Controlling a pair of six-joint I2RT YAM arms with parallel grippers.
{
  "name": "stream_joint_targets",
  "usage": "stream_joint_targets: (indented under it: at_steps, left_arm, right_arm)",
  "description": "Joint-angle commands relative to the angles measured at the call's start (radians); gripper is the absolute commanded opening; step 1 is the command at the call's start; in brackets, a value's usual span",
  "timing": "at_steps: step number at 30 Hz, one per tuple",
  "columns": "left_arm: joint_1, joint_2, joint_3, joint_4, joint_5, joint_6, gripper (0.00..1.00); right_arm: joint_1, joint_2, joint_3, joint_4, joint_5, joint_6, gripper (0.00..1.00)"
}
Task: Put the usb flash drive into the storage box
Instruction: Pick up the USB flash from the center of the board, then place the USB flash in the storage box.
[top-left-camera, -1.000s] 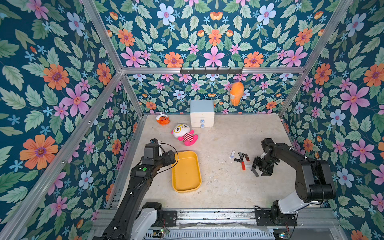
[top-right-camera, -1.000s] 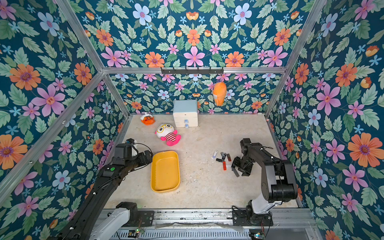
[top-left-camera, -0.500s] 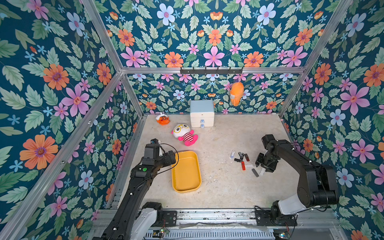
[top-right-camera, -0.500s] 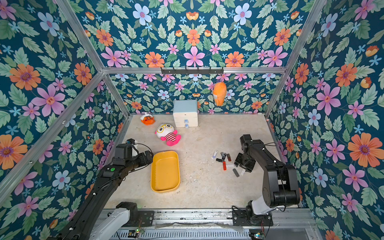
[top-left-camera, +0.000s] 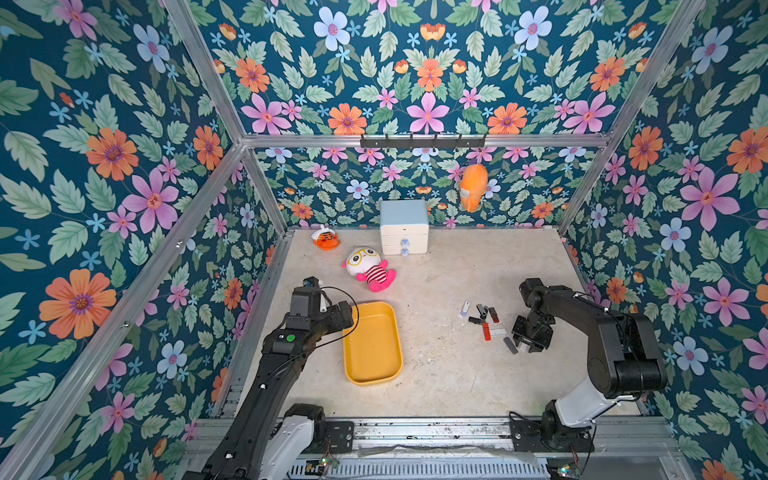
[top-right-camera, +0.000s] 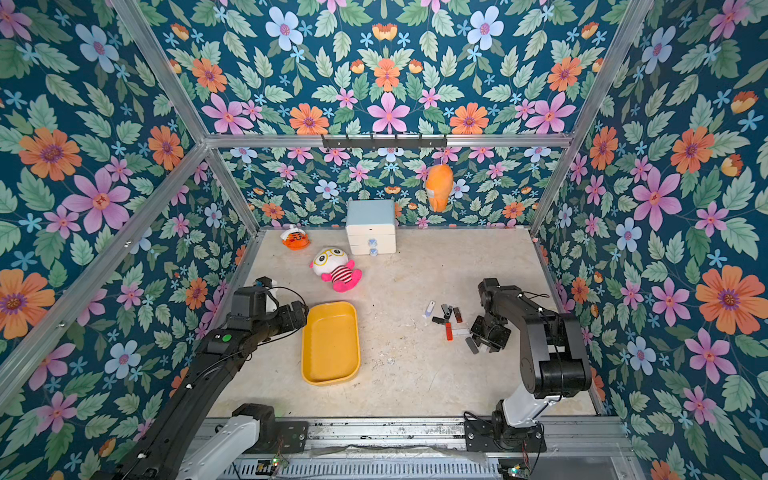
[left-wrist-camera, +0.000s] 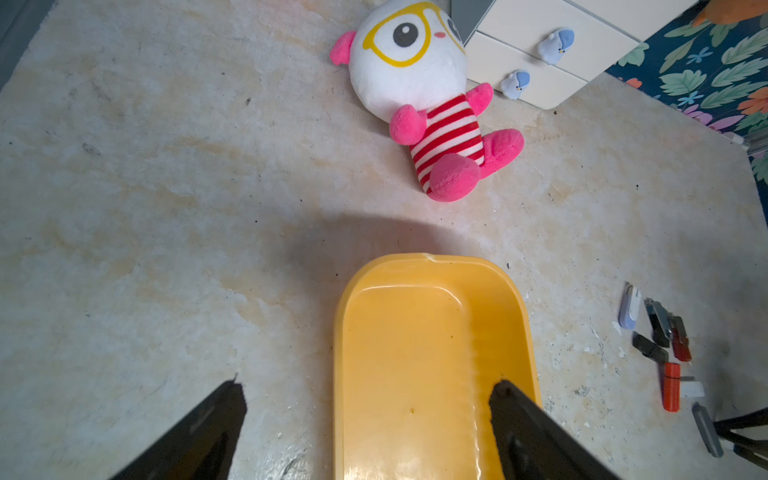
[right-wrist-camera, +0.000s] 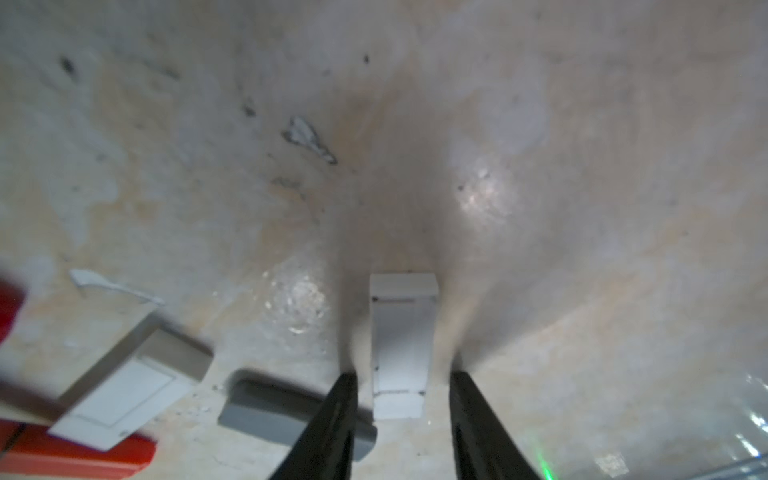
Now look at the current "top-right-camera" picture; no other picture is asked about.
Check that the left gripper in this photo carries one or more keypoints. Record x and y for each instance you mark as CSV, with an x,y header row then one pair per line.
x,y
288,321

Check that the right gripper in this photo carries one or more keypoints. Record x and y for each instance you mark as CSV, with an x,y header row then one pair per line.
x,y
487,332

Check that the grey usb flash drive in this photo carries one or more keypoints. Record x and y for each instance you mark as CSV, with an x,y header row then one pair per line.
x,y
472,345

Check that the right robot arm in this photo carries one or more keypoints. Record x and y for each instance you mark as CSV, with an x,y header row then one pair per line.
x,y
553,361

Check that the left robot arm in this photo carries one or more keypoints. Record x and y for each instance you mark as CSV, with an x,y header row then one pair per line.
x,y
256,319

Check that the yellow plastic storage box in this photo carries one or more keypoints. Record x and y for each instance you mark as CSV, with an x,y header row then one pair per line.
x,y
330,344

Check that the white pink plush toy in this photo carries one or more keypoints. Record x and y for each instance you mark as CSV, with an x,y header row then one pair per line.
x,y
332,265

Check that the small orange tiger toy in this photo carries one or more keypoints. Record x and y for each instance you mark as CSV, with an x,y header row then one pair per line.
x,y
295,238

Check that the white blue mini drawer cabinet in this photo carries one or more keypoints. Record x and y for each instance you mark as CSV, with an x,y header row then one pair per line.
x,y
371,227

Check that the orange hanging plush toy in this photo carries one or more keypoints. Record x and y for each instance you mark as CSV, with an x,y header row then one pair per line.
x,y
439,187

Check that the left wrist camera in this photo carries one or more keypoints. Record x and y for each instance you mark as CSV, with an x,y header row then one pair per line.
x,y
264,282

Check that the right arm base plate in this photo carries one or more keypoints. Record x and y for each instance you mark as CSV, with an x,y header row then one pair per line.
x,y
486,435

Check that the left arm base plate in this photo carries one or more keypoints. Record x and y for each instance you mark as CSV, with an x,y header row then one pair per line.
x,y
281,437

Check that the black wall hook rail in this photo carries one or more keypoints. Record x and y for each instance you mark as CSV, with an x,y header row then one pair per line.
x,y
373,142

